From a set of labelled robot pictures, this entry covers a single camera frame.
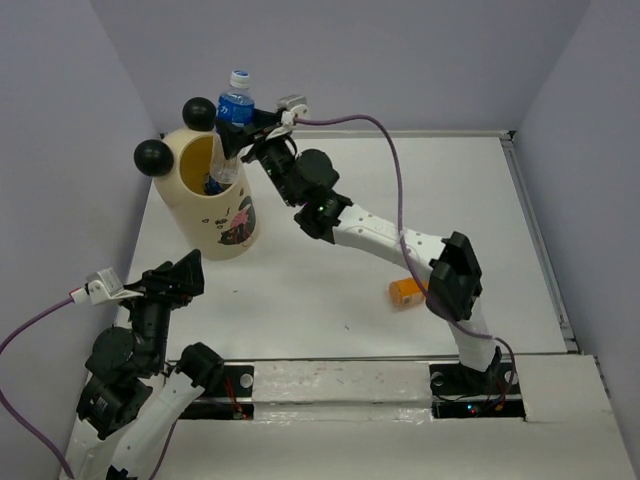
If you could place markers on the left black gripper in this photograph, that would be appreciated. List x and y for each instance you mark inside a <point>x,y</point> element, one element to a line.
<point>187,273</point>

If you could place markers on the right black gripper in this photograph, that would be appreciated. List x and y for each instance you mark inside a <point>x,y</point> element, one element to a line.
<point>237,137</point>

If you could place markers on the orange juice bottle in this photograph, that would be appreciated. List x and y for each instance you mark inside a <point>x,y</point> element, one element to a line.
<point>405,293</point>

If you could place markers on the small blue label bottle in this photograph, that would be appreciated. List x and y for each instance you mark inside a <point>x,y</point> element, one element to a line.
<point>210,186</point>

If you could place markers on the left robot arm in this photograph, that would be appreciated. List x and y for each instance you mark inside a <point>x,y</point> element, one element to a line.
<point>131,399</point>

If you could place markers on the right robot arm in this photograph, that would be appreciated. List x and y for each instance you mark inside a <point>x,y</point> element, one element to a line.
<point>446,269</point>

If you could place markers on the cream cat bin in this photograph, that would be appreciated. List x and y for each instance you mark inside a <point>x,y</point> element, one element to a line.
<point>223,225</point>

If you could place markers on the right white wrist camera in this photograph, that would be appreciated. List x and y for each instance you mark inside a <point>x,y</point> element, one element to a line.
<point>292,108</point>

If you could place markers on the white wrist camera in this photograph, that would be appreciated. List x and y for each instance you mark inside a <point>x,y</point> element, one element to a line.
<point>292,108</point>
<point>103,286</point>

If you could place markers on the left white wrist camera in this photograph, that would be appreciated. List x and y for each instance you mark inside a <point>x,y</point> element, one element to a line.
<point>103,286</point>

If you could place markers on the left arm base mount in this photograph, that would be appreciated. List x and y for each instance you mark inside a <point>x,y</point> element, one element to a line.
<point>230,400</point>

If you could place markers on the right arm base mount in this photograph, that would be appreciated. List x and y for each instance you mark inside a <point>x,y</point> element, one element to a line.
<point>461,393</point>

